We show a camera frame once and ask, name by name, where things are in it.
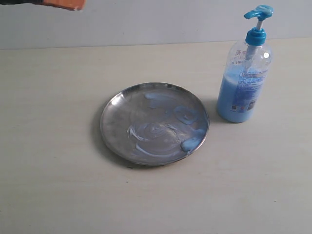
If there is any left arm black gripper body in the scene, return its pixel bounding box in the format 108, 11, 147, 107
0, 0, 44, 5

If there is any blue pump soap bottle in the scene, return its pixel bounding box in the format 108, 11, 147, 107
216, 5, 273, 123

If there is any round stainless steel plate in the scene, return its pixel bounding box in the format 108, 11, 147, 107
100, 82, 210, 166

